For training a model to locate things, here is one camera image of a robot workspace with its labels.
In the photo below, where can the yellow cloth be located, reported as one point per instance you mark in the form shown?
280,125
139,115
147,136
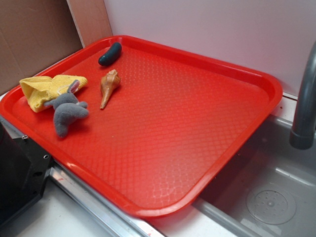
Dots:
41,89

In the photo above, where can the red plastic tray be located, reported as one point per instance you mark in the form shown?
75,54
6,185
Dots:
173,123

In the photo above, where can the orange conch seashell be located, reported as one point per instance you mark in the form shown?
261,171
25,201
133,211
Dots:
109,83

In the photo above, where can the dark green toy cucumber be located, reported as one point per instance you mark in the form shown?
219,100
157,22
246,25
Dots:
112,54

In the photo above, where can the grey plush bunny toy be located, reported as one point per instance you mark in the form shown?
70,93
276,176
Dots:
67,109

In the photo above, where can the grey sink basin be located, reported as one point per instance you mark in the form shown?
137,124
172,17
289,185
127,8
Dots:
268,189

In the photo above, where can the black device block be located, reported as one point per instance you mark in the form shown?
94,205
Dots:
24,168

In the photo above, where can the grey faucet spout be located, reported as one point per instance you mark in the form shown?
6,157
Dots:
304,123

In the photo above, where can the brown cardboard panel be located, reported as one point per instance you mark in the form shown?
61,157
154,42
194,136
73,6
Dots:
35,34

